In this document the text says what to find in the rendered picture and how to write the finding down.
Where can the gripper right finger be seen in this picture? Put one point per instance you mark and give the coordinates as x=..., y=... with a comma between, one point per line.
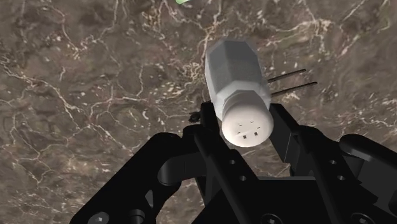
x=322, y=155

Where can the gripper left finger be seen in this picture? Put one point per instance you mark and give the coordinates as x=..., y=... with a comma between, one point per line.
x=214, y=155

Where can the green object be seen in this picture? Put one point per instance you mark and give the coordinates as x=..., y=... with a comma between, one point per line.
x=183, y=1

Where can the white salt shaker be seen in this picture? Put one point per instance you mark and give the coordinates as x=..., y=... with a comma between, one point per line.
x=235, y=90

